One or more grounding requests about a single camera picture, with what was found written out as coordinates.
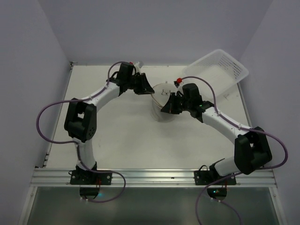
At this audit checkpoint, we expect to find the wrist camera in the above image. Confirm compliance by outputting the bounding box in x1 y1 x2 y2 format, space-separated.
173 78 182 88
133 61 144 71

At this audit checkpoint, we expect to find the aluminium mounting rail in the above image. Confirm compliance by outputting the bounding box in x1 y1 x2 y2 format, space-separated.
30 168 277 188

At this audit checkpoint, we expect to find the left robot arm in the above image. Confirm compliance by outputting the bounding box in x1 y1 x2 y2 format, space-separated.
64 61 155 173

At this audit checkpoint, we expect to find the white plastic mesh basket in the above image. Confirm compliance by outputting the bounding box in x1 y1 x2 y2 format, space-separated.
182 49 249 99

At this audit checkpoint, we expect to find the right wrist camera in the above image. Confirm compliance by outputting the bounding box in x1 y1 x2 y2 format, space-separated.
173 78 182 88

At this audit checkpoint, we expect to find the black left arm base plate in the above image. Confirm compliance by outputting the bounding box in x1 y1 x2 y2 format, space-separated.
68 166 112 185

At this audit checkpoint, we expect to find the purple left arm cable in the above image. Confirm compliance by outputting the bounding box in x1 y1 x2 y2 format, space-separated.
35 61 127 203

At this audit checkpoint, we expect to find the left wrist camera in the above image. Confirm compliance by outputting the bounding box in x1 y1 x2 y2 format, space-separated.
133 61 144 71

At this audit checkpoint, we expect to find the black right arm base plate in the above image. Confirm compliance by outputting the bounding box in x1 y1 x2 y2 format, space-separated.
194 165 237 186

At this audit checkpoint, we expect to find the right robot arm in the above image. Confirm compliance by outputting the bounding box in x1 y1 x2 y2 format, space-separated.
161 83 272 181

